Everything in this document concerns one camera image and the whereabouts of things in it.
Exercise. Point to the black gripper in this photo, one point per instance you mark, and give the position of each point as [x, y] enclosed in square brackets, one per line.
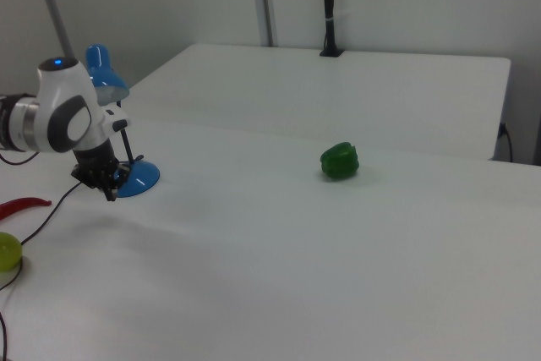
[95, 166]

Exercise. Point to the blue desk lamp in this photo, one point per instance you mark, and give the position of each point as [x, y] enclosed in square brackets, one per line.
[101, 69]

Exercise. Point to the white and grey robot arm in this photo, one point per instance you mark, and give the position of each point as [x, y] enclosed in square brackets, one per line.
[63, 90]

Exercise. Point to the red toy chili pepper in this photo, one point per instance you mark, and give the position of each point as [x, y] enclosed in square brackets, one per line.
[19, 204]

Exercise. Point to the yellow-green toy apple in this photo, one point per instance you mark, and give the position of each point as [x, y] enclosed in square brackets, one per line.
[7, 251]

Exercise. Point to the green toy bell pepper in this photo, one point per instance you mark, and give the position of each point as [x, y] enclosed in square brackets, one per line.
[340, 162]

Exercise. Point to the black clamped stand pole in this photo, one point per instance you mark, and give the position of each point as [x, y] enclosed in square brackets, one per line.
[329, 6]

